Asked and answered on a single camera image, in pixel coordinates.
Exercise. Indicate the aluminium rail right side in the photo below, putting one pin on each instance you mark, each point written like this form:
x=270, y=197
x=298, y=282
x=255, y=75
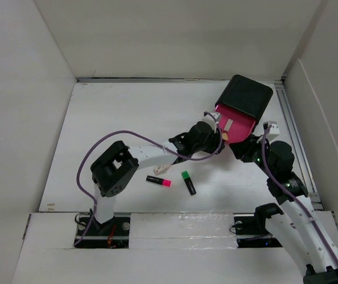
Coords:
x=302, y=165

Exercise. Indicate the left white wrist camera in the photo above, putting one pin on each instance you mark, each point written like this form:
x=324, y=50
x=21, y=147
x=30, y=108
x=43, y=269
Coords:
x=212, y=119

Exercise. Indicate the green highlighter black body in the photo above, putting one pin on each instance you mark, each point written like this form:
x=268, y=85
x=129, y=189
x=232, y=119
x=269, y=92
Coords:
x=188, y=181

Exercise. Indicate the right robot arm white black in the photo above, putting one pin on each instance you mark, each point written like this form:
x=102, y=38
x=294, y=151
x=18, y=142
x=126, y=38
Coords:
x=291, y=218

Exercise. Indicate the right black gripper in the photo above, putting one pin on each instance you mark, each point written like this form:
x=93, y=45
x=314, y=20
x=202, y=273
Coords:
x=245, y=147

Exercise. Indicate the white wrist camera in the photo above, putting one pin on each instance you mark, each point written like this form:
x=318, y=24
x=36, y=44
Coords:
x=271, y=129
x=212, y=119

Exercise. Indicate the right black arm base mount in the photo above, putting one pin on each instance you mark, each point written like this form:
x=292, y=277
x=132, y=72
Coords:
x=250, y=230

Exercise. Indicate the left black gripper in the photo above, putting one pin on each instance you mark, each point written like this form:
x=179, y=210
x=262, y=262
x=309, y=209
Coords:
x=215, y=141

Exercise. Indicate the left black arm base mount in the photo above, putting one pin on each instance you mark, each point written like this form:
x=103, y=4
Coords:
x=113, y=234

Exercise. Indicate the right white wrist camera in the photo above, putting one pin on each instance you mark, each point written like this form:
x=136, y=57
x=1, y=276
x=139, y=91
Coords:
x=271, y=129

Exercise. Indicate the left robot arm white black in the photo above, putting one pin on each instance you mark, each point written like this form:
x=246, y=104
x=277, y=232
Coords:
x=113, y=170

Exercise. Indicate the black drawer cabinet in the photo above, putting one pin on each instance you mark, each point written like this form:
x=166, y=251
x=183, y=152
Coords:
x=247, y=96

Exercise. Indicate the white pink correction tape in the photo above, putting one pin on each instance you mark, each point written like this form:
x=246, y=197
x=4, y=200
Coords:
x=161, y=168

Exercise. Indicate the pink highlighter black body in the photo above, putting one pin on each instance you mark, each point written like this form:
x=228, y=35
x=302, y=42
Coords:
x=158, y=181

